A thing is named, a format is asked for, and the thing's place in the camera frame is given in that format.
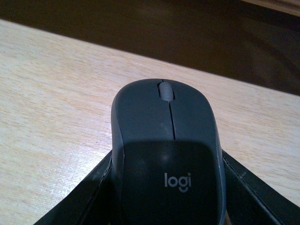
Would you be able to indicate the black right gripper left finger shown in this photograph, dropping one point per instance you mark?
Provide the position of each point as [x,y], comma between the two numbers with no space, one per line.
[94,201]

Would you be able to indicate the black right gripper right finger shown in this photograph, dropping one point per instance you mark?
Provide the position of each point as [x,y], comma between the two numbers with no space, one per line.
[251,201]

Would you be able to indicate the grey Logitech wireless mouse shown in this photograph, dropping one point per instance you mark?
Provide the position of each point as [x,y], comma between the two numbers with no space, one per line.
[167,166]

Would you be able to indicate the wooden desk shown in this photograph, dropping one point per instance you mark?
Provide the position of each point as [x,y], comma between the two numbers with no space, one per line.
[231,38]

